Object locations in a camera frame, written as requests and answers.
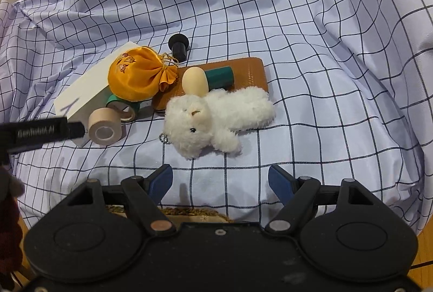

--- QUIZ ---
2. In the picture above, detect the teal cylinder with beige egg tip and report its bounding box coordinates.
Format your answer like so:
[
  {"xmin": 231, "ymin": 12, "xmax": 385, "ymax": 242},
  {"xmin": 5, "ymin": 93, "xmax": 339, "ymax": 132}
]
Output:
[{"xmin": 182, "ymin": 66, "xmax": 236, "ymax": 97}]

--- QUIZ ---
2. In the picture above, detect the black mushroom-shaped knob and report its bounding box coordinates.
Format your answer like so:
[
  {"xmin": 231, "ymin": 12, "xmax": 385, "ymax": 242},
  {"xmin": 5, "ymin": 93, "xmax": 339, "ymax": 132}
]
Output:
[{"xmin": 168, "ymin": 34, "xmax": 191, "ymax": 62}]

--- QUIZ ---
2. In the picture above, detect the orange drawstring pouch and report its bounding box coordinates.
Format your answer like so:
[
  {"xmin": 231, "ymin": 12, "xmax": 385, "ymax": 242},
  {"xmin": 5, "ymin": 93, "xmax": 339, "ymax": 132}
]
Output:
[{"xmin": 107, "ymin": 46, "xmax": 179, "ymax": 102}]

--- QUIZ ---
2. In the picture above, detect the white checked cloth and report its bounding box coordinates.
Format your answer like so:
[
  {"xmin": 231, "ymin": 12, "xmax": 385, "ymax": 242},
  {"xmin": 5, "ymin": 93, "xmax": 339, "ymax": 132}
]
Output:
[{"xmin": 0, "ymin": 0, "xmax": 433, "ymax": 245}]

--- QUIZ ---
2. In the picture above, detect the white cardboard box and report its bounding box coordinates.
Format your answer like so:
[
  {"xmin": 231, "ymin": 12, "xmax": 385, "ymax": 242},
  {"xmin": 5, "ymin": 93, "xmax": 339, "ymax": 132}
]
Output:
[{"xmin": 54, "ymin": 41, "xmax": 141, "ymax": 148}]

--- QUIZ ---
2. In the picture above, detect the person's left forearm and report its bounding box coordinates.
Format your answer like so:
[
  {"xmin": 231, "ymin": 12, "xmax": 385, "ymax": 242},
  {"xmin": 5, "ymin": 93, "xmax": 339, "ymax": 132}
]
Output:
[{"xmin": 0, "ymin": 163, "xmax": 26, "ymax": 283}]

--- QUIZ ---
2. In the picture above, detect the white plush bear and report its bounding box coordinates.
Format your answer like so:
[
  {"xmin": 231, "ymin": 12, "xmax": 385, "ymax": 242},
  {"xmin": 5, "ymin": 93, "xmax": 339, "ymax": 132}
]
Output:
[{"xmin": 158, "ymin": 87, "xmax": 277, "ymax": 161}]

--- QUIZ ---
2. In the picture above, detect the beige tape roll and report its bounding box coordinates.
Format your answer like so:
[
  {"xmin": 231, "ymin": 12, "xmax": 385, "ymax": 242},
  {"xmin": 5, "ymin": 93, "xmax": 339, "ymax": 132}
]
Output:
[{"xmin": 88, "ymin": 107, "xmax": 127, "ymax": 145}]

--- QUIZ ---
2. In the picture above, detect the brown leather case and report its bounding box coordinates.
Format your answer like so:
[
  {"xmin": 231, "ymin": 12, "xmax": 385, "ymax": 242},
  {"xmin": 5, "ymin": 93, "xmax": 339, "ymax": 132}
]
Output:
[{"xmin": 151, "ymin": 57, "xmax": 270, "ymax": 115}]

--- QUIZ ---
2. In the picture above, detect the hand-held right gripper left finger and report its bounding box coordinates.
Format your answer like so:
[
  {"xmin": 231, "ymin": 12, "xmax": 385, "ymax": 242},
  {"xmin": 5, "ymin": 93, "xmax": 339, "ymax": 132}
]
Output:
[{"xmin": 69, "ymin": 163, "xmax": 177, "ymax": 234}]

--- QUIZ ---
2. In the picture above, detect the woven basket with fabric lining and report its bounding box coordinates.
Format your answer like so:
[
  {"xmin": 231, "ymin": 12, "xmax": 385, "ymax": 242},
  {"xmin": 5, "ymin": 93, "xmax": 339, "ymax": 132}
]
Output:
[{"xmin": 105, "ymin": 204, "xmax": 235, "ymax": 224}]

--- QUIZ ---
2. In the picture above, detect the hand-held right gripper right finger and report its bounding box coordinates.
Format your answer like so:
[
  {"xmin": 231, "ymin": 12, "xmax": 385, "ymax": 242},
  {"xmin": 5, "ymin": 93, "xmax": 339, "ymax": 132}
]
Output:
[{"xmin": 265, "ymin": 163, "xmax": 373, "ymax": 234}]

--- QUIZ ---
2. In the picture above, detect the green tape roll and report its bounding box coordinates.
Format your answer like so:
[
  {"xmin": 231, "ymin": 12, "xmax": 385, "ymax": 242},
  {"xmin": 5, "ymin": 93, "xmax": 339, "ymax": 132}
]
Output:
[{"xmin": 106, "ymin": 94, "xmax": 140, "ymax": 124}]

